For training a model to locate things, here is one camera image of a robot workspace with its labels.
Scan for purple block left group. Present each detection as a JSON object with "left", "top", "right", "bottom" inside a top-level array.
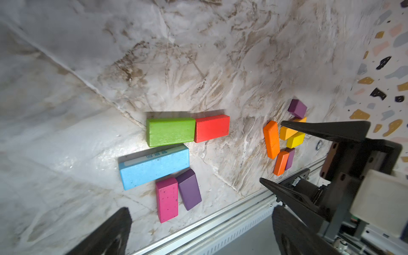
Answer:
[{"left": 176, "top": 169, "right": 202, "bottom": 211}]

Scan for yellow short block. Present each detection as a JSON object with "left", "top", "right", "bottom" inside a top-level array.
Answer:
[{"left": 286, "top": 132, "right": 306, "bottom": 149}]

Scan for orange long block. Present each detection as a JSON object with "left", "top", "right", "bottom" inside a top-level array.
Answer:
[{"left": 263, "top": 121, "right": 280, "bottom": 159}]

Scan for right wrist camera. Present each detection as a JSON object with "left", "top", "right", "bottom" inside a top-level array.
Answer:
[{"left": 350, "top": 170, "right": 408, "bottom": 238}]

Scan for purple block top right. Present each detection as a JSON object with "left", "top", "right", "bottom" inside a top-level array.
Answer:
[{"left": 288, "top": 99, "right": 307, "bottom": 119}]

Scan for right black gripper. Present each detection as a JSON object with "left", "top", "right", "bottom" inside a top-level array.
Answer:
[{"left": 259, "top": 120, "right": 403, "bottom": 243}]

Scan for amber long block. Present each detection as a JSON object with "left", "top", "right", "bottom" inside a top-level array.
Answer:
[{"left": 279, "top": 117, "right": 307, "bottom": 140}]

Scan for light blue long block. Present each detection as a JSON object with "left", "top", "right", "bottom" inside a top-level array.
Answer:
[{"left": 118, "top": 144, "right": 190, "bottom": 190}]

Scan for green block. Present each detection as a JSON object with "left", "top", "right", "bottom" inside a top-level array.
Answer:
[{"left": 146, "top": 118, "right": 196, "bottom": 148}]

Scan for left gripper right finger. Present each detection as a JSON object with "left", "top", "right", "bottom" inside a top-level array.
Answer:
[{"left": 272, "top": 206, "right": 339, "bottom": 255}]

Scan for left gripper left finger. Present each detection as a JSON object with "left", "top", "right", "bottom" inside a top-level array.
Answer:
[{"left": 68, "top": 207, "right": 132, "bottom": 255}]

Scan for magenta block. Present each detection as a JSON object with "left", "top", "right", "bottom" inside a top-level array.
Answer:
[{"left": 156, "top": 177, "right": 179, "bottom": 223}]

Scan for orange short block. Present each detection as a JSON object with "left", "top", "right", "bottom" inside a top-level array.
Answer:
[{"left": 274, "top": 150, "right": 290, "bottom": 176}]

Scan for purple block bottom right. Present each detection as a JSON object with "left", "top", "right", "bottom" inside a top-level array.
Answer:
[{"left": 285, "top": 148, "right": 295, "bottom": 171}]

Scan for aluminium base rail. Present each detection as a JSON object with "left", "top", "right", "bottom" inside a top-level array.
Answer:
[{"left": 128, "top": 155, "right": 324, "bottom": 255}]

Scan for red block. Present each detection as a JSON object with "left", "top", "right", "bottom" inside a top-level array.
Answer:
[{"left": 194, "top": 114, "right": 230, "bottom": 143}]

